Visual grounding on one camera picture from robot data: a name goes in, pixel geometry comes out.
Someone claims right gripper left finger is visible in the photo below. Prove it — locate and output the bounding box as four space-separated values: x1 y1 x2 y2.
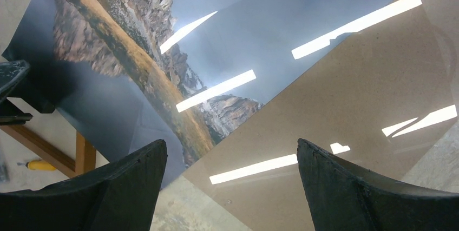
1 140 167 230

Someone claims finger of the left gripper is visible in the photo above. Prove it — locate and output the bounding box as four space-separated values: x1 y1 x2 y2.
1 100 33 126
1 60 30 103

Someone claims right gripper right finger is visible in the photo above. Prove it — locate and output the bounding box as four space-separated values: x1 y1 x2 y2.
297 138 458 230

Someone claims wooden picture frame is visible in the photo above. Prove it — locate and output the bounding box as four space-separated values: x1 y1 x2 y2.
1 125 97 178

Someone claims yellow handled screwdriver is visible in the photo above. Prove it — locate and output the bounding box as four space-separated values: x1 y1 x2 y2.
17 160 57 171

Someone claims brown backing board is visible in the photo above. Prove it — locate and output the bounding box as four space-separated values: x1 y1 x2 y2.
185 0 458 230

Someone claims mountain landscape photo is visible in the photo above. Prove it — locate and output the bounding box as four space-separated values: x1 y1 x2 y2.
2 0 393 186

